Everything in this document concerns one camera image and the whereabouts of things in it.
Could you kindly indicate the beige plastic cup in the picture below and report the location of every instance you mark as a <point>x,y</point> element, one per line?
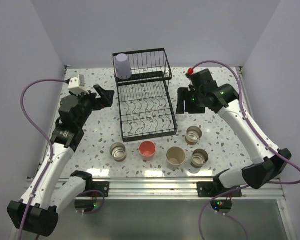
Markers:
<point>175,157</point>

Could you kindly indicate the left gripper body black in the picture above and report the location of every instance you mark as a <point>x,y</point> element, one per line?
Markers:
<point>87,101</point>

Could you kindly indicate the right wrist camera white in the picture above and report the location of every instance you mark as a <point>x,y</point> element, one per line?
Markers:
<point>190,72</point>

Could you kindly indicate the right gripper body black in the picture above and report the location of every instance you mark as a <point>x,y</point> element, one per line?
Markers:
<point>194,97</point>

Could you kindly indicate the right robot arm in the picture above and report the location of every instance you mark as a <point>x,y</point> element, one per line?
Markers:
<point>267,163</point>

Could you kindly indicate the lilac plastic cup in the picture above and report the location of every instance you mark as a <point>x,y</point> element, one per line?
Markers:
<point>122,66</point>

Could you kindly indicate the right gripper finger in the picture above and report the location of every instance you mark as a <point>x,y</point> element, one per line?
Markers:
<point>181,100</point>
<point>194,109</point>

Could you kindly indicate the black wire dish rack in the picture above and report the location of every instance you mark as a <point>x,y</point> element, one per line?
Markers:
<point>145,106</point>

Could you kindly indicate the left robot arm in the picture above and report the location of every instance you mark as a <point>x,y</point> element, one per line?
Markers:
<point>39,208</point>

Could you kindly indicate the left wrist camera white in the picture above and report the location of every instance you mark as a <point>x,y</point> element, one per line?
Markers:
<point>76,85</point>

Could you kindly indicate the coral pink plastic cup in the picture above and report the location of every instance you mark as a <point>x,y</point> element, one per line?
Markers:
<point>147,150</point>

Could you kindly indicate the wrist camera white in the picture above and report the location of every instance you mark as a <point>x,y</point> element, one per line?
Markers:
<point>76,85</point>
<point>190,72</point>

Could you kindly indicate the aluminium front rail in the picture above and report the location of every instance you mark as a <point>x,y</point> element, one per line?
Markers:
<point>177,188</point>

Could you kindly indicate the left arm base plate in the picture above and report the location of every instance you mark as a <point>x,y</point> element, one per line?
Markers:
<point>97,187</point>

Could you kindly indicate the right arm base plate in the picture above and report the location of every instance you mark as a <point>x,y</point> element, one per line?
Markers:
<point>211,189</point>

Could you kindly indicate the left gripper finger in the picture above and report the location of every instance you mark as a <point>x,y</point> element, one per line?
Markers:
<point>101,103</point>
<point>105,96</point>

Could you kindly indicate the clear plastic cup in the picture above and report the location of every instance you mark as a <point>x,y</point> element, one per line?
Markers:
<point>185,117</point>

